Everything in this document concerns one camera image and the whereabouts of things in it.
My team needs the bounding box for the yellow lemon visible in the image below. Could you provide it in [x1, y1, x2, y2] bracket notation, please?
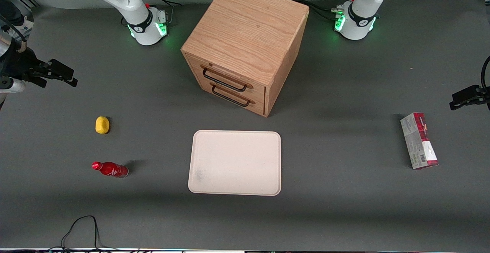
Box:
[95, 116, 110, 135]

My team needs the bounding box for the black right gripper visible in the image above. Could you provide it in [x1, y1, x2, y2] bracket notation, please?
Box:
[0, 48, 78, 88]

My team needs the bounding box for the black left arm base cable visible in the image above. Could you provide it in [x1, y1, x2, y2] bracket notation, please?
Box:
[293, 0, 359, 23]

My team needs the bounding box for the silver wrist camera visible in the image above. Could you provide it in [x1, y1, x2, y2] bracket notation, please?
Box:
[0, 78, 26, 93]

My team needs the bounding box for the red plaid cardboard box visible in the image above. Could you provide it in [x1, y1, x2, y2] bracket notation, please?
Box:
[400, 112, 439, 170]

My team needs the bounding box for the white blue background box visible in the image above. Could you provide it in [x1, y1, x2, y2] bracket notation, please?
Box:
[17, 14, 35, 36]

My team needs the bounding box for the red coke bottle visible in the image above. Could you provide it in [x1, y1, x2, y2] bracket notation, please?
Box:
[91, 161, 129, 178]

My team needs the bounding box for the thin black looped cable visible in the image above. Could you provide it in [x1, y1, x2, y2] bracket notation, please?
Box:
[50, 215, 138, 252]

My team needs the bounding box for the oak wooden drawer cabinet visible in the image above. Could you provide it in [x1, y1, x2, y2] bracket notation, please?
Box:
[181, 0, 310, 118]

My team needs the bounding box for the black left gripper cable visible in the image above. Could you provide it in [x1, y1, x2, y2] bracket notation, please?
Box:
[481, 56, 490, 93]

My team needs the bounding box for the black metal drawer handle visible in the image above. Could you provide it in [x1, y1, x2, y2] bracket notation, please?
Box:
[211, 85, 251, 107]
[202, 66, 248, 93]

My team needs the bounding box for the wooden drawer front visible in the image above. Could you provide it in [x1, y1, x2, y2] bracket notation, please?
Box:
[190, 78, 266, 116]
[186, 54, 266, 100]

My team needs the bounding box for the beige rectangular tray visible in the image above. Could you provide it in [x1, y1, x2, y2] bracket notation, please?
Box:
[188, 130, 282, 196]

